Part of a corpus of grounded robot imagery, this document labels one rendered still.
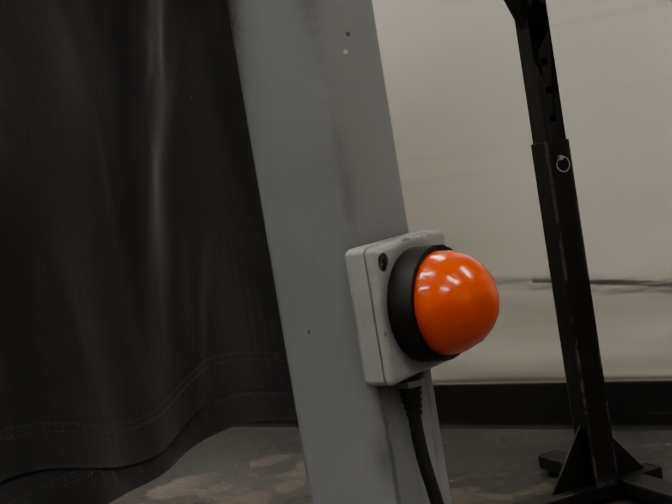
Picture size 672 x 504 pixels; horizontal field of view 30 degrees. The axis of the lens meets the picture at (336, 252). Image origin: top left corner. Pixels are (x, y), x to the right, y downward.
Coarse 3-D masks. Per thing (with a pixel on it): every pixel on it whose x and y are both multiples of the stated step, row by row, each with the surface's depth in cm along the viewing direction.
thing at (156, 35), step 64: (0, 0) 69; (64, 0) 73; (128, 0) 77; (192, 0) 83; (0, 64) 68; (64, 64) 73; (128, 64) 77; (192, 64) 83; (0, 128) 68; (64, 128) 72; (128, 128) 77; (192, 128) 82; (0, 192) 68; (64, 192) 72; (128, 192) 76; (192, 192) 82; (256, 192) 86; (0, 256) 68; (64, 256) 71; (128, 256) 76; (192, 256) 82; (256, 256) 86; (0, 320) 68; (64, 320) 71; (128, 320) 76; (192, 320) 81; (256, 320) 86; (0, 384) 68; (64, 384) 70; (128, 384) 75; (192, 384) 81; (256, 384) 86; (0, 448) 68; (64, 448) 70; (128, 448) 75
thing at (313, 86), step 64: (256, 0) 45; (320, 0) 44; (256, 64) 46; (320, 64) 44; (256, 128) 46; (320, 128) 45; (384, 128) 47; (320, 192) 45; (384, 192) 47; (320, 256) 46; (384, 256) 44; (320, 320) 46; (384, 320) 44; (320, 384) 47; (384, 384) 44; (320, 448) 47; (384, 448) 45
